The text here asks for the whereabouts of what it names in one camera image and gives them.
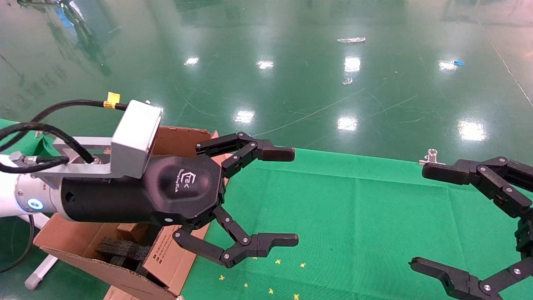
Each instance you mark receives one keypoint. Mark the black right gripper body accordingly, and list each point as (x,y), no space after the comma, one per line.
(525,235)

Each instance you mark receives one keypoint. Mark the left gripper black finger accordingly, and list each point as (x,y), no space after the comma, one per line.
(250,248)
(250,150)

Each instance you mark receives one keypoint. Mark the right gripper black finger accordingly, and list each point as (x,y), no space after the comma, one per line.
(489,179)
(458,281)

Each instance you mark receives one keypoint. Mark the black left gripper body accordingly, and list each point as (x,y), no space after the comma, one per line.
(166,191)

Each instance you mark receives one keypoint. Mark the small brown cardboard box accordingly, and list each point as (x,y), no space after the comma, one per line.
(131,229)

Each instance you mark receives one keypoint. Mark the large open cardboard carton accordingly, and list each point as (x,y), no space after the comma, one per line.
(75,241)

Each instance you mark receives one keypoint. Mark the black foam insert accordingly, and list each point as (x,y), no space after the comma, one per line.
(123,249)

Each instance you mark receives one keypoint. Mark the large green table cloth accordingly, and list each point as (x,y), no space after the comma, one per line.
(354,216)

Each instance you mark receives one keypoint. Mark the small grey floor scrap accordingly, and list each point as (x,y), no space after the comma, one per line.
(347,81)

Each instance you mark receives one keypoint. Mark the white tubular table leg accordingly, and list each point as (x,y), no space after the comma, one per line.
(41,271)

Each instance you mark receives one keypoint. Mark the silver foil floor scrap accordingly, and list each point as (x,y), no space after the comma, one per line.
(352,40)

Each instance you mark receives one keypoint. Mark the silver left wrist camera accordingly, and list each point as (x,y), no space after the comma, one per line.
(137,133)

